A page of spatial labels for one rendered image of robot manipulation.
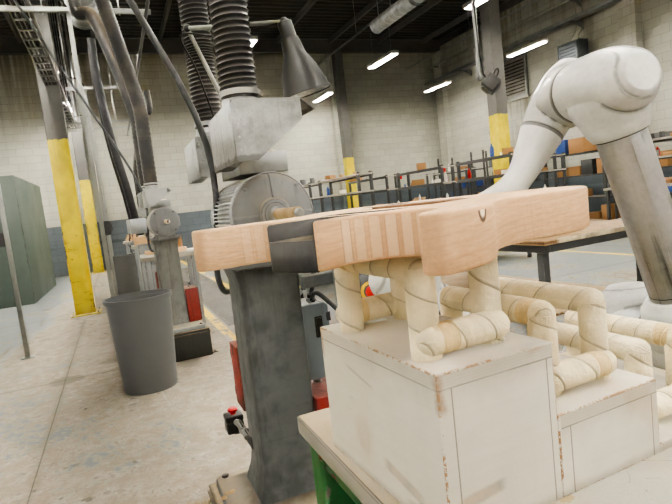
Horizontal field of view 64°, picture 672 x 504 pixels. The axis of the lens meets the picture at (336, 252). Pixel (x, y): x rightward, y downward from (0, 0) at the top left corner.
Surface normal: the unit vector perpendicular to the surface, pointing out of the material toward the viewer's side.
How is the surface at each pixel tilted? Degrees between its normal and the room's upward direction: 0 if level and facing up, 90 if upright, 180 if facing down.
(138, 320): 93
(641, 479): 0
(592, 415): 90
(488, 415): 90
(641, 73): 84
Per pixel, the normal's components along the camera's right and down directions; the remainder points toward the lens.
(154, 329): 0.67, 0.06
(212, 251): 0.47, 0.04
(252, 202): 0.26, 0.00
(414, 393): -0.90, 0.14
